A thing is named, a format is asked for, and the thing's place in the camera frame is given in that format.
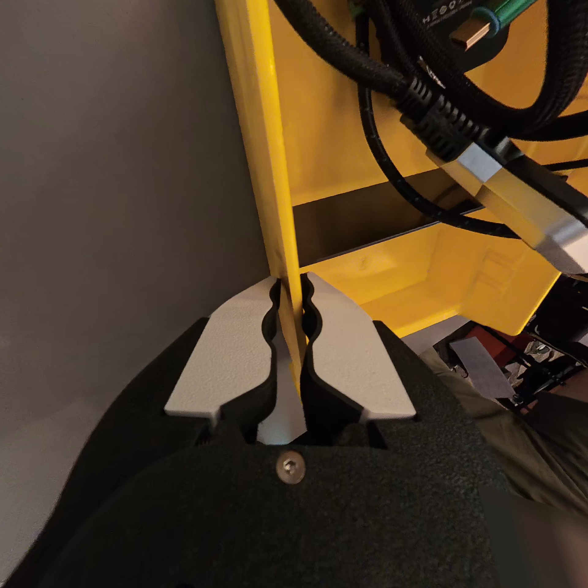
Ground yellow plastic bin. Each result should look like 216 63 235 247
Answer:
215 0 588 398

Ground grey flat strap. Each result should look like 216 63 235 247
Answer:
448 337 516 401

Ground braided HDMI cable green plugs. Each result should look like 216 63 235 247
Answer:
347 0 588 240

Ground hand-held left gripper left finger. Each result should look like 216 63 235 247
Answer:
164 277 282 422

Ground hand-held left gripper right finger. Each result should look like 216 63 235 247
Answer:
300 271 417 422

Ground black bin divider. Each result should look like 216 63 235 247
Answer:
292 168 488 268

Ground thick black cable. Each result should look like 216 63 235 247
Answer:
275 0 588 162

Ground person's olive clothing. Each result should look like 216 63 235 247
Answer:
420 349 588 520

